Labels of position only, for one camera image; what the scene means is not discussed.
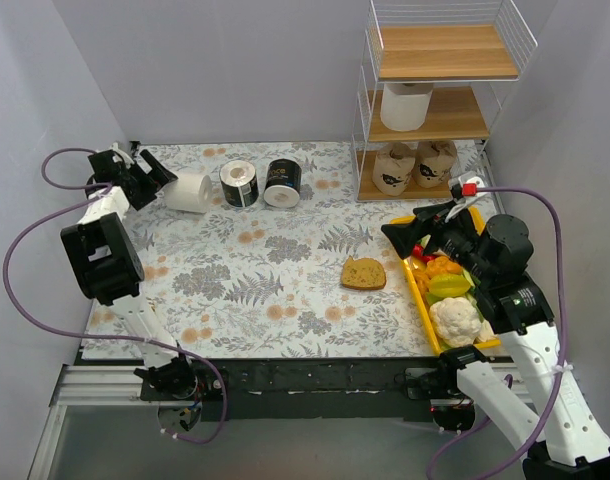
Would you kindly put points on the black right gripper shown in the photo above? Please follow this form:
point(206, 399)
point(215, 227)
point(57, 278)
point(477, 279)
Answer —
point(424, 231)

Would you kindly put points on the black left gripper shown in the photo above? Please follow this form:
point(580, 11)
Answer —
point(136, 181)

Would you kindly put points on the white paper roll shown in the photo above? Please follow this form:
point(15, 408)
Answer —
point(404, 106)
point(190, 192)

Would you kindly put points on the brown roll barcode label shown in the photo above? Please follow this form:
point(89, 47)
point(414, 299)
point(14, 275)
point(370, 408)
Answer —
point(434, 161)

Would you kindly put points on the brown roll cartoon print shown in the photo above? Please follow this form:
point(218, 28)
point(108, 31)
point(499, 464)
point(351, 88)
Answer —
point(393, 168)

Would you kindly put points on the black roll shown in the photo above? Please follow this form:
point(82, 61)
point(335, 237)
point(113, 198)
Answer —
point(239, 183)
point(283, 183)

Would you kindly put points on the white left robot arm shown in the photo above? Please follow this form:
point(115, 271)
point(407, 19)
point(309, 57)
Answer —
point(109, 270)

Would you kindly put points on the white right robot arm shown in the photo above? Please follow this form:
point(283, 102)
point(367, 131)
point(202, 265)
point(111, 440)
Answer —
point(558, 438)

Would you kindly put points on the red chili pepper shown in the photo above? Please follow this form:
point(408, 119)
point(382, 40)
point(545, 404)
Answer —
point(418, 253)

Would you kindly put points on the orange bell pepper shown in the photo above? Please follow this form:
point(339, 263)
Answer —
point(442, 265)

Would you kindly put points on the yellow green starfruit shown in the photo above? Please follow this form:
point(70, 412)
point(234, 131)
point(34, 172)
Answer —
point(449, 285)

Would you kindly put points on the slice of brown bread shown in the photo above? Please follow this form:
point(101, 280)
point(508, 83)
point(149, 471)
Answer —
point(363, 274)

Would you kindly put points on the white cauliflower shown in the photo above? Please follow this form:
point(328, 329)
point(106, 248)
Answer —
point(455, 321)

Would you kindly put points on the floral patterned table mat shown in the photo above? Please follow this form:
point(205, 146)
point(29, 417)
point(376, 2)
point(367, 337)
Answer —
point(261, 282)

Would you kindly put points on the yellow plastic tray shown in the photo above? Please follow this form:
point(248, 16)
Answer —
point(409, 268)

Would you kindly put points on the white wire wooden shelf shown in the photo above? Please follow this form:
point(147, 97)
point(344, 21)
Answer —
point(432, 72)

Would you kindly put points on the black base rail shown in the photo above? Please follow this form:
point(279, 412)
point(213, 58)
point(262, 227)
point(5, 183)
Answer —
point(410, 388)

